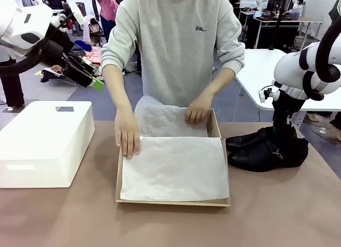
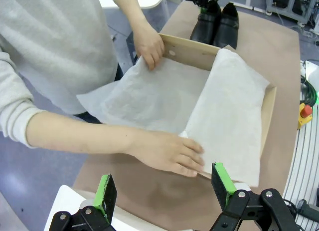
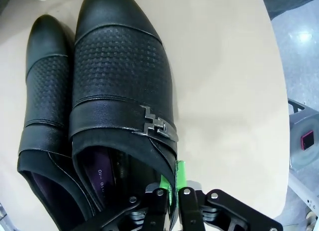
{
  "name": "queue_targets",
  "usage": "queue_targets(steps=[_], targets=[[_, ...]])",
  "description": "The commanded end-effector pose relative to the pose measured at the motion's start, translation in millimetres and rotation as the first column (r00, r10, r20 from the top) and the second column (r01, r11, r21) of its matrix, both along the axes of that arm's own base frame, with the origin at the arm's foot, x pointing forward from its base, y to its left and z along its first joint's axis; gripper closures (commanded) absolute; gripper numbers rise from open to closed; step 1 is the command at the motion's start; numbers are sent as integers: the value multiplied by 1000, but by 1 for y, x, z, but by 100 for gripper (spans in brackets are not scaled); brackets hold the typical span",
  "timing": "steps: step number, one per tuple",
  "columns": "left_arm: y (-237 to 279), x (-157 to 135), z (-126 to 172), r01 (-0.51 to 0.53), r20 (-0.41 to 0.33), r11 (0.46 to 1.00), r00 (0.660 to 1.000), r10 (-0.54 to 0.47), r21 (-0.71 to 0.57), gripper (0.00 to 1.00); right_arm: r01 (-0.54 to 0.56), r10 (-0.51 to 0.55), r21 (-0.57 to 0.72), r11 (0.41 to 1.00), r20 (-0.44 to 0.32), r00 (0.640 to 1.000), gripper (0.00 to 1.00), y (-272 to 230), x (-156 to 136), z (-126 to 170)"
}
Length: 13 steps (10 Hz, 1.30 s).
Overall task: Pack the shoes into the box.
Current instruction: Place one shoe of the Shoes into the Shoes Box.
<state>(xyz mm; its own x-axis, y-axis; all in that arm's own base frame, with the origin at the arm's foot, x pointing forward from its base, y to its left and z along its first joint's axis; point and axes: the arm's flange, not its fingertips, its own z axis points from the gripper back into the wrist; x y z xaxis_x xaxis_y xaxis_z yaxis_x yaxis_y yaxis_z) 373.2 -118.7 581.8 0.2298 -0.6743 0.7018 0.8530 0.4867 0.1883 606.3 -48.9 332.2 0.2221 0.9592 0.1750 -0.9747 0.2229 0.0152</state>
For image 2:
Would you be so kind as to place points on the white tissue paper sheet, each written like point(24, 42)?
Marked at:
point(224, 111)

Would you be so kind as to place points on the person's right forearm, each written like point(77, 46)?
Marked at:
point(79, 135)

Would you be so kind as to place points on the person's left forearm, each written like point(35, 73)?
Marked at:
point(130, 9)

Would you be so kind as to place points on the person's grey sweater torso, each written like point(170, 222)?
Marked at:
point(54, 46)

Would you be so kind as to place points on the yellow red emergency stop button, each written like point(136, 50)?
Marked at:
point(305, 115)

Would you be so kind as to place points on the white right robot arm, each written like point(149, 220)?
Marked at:
point(312, 73)

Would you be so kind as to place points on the grey equipment cart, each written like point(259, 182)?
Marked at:
point(291, 4)

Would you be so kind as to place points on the brown cardboard shoe box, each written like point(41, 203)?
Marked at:
point(189, 52)

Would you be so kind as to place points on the person's left hand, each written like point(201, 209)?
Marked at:
point(149, 47)

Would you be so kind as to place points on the black pendant device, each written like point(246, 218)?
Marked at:
point(306, 208)

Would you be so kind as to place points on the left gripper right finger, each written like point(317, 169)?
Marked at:
point(223, 186)

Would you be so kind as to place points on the white plastic storage box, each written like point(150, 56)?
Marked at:
point(64, 198)

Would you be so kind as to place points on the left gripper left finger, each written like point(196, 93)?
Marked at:
point(106, 196)

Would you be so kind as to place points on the grooved aluminium base plate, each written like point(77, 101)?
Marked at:
point(304, 161)

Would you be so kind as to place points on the person's right hand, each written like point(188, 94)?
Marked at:
point(167, 151)

